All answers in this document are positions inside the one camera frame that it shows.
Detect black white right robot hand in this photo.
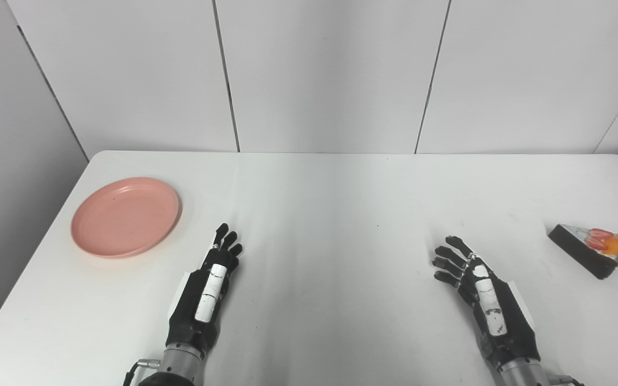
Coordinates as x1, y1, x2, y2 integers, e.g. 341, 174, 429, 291
431, 236, 541, 370

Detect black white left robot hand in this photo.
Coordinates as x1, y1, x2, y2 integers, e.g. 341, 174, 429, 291
167, 222, 244, 357

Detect chocolate cake slice with fruit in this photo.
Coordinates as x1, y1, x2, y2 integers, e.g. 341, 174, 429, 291
548, 224, 618, 280

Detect pink round plate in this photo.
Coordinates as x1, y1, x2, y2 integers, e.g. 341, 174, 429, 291
71, 177, 182, 259

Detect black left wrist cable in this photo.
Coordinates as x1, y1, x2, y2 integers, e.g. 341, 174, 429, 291
123, 359, 160, 386

